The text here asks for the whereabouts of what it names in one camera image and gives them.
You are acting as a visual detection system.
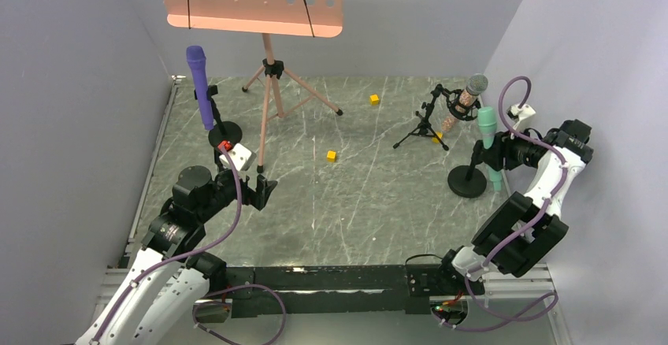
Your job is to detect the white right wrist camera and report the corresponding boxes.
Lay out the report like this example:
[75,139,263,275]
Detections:
[507,103,536,132]

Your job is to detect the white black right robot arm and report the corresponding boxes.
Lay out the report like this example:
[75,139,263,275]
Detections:
[255,121,592,286]

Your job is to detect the yellow cube at back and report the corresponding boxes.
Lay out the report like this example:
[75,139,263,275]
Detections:
[369,95,380,106]

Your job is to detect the black round-base microphone stand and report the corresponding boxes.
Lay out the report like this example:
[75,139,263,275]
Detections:
[207,85,243,150]

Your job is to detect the black clip stand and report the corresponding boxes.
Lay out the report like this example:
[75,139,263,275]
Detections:
[447,140,487,198]

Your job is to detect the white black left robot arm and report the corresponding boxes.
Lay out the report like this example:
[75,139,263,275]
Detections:
[77,165,278,344]

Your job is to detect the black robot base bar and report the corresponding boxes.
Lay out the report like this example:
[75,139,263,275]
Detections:
[196,262,467,318]

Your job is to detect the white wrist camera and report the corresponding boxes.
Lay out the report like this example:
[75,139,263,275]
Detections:
[217,140,256,172]
[507,103,536,132]

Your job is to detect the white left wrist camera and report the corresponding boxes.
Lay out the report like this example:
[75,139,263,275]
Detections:
[217,140,256,172]

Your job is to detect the aluminium table edge rail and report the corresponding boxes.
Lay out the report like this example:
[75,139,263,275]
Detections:
[117,75,184,269]

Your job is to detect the yellow cube near teal microphone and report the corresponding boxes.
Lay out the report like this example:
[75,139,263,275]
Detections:
[326,150,337,162]

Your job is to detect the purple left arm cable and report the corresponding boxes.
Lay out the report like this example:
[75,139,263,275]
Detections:
[88,147,288,345]

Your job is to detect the black tripod shock-mount stand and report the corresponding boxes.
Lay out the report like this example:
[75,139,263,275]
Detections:
[392,83,481,151]

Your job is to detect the pink music stand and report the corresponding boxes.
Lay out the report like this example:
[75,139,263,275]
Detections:
[163,0,343,173]

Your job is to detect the purple microphone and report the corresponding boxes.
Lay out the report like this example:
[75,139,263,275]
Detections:
[186,45,214,131]

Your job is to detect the teal green microphone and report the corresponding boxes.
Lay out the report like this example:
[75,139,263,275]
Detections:
[477,106,503,191]

